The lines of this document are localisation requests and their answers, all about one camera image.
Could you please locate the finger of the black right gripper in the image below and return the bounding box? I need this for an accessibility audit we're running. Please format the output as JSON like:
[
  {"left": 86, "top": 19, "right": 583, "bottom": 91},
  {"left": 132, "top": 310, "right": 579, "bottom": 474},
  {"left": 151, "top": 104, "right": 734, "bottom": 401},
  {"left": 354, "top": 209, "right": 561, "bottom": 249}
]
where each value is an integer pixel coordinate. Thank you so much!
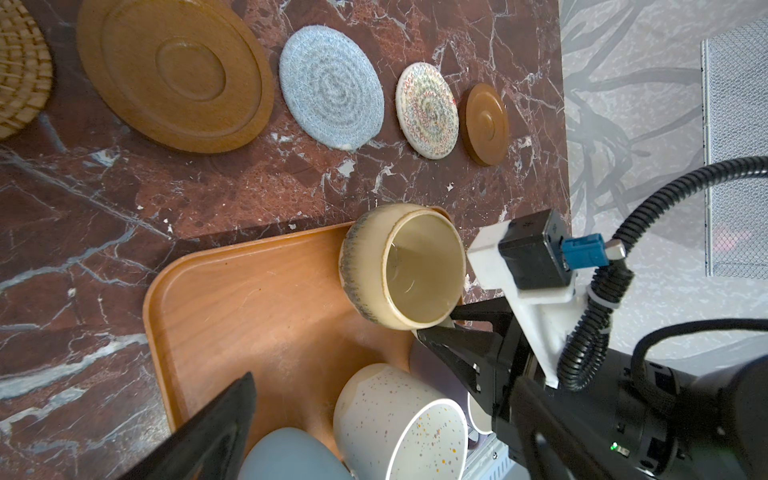
[
  {"left": 449, "top": 297, "right": 513, "bottom": 333},
  {"left": 416, "top": 326, "right": 510, "bottom": 414}
]

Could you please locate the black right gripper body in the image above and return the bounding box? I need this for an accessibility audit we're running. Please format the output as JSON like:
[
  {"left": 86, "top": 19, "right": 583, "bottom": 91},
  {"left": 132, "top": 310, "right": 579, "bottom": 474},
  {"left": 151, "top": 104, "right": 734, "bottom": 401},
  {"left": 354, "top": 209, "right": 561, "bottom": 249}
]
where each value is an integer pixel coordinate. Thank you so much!
[{"left": 491, "top": 321, "right": 767, "bottom": 479}]

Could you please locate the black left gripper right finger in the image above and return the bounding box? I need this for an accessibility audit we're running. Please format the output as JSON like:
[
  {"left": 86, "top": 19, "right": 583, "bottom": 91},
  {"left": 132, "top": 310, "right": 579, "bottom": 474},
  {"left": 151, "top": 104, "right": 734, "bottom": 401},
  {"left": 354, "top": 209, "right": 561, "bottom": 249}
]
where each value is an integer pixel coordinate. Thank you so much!
[{"left": 510, "top": 377, "right": 612, "bottom": 479}]

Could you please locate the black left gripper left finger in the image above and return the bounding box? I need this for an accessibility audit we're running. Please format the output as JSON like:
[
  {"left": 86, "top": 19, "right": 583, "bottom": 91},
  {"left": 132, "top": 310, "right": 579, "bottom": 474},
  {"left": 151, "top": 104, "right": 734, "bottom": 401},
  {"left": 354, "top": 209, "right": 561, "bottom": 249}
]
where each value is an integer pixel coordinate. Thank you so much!
[{"left": 122, "top": 373, "right": 257, "bottom": 479}]

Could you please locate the white mug blue handle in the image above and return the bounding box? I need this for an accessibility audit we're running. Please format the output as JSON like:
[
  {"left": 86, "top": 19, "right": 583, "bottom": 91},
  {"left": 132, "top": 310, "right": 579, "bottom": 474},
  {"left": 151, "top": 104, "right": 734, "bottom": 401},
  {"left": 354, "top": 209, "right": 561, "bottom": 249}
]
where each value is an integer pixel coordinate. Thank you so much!
[{"left": 238, "top": 427, "right": 352, "bottom": 480}]

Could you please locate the cream yellow mug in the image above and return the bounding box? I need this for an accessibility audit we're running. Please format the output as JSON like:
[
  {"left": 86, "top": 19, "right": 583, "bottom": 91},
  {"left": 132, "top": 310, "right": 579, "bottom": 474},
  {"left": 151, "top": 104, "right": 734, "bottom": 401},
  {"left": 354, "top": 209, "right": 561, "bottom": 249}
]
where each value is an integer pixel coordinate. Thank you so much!
[{"left": 338, "top": 203, "right": 466, "bottom": 331}]

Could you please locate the white mug cream handle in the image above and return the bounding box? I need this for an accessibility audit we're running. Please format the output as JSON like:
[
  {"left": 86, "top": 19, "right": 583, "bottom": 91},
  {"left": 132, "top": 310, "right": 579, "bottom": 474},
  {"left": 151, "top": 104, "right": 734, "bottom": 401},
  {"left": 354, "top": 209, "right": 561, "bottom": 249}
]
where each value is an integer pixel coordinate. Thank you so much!
[{"left": 333, "top": 363, "right": 468, "bottom": 479}]

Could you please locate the amber brown round coaster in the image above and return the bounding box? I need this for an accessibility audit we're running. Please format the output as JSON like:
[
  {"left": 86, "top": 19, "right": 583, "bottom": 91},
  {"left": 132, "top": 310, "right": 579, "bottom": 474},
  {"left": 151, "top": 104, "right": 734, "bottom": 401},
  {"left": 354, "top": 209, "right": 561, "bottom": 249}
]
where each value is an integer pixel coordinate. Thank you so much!
[{"left": 459, "top": 83, "right": 509, "bottom": 167}]

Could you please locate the beige patterned round coaster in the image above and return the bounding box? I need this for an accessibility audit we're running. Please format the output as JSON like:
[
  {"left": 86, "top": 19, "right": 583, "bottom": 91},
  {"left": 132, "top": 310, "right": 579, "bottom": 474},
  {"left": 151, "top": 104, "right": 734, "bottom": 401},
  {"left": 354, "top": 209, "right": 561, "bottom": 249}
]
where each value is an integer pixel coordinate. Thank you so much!
[{"left": 395, "top": 62, "right": 459, "bottom": 160}]

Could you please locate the grey round felt coaster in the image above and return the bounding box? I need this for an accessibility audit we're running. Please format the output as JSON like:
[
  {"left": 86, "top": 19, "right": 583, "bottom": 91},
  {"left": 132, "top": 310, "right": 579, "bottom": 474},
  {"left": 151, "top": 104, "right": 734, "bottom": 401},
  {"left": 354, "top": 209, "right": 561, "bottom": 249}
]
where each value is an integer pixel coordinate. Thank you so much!
[{"left": 279, "top": 25, "right": 385, "bottom": 151}]

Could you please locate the brown wooden round coaster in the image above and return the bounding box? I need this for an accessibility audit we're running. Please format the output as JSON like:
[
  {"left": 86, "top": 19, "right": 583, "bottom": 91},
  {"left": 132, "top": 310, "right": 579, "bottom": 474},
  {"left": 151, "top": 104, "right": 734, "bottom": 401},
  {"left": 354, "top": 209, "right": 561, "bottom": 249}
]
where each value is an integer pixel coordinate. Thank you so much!
[{"left": 77, "top": 1, "right": 274, "bottom": 154}]

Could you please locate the woven rattan round coaster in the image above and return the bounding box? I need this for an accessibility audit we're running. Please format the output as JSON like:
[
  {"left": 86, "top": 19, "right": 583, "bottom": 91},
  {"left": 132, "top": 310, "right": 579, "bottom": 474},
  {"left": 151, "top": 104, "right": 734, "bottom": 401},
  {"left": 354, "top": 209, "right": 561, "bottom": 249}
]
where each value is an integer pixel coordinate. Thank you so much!
[{"left": 1, "top": 0, "right": 54, "bottom": 140}]

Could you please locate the orange brown serving tray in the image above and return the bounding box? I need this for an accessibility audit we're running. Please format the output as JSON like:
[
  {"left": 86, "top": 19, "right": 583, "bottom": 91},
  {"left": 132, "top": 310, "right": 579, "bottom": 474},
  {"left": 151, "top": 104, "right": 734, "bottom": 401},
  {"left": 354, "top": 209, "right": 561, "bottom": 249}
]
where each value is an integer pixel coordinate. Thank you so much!
[{"left": 143, "top": 223, "right": 414, "bottom": 448}]

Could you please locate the pink object in basket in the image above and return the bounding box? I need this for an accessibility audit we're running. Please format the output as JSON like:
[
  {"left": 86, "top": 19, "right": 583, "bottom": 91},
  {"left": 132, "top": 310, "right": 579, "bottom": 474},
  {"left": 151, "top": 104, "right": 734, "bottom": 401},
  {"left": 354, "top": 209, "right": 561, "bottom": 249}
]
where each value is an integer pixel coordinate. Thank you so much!
[{"left": 711, "top": 225, "right": 753, "bottom": 255}]

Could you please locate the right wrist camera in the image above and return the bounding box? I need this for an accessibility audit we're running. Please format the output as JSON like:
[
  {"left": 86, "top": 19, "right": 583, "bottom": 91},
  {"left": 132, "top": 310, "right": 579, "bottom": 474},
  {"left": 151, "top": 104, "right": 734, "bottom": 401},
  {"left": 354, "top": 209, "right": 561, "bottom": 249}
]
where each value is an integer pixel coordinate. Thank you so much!
[{"left": 467, "top": 210, "right": 633, "bottom": 391}]

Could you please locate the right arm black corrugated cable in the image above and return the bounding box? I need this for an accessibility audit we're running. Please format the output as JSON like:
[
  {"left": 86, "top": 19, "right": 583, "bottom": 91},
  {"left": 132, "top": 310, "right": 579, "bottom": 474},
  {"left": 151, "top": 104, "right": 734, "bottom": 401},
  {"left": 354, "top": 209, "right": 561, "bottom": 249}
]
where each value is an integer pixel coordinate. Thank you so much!
[{"left": 556, "top": 155, "right": 768, "bottom": 394}]

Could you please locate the white wire mesh basket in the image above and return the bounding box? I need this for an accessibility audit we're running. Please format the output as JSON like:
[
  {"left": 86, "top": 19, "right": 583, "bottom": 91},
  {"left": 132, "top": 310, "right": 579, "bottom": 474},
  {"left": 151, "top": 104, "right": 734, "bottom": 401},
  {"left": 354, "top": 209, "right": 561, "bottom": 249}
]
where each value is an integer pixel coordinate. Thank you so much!
[{"left": 701, "top": 17, "right": 767, "bottom": 280}]

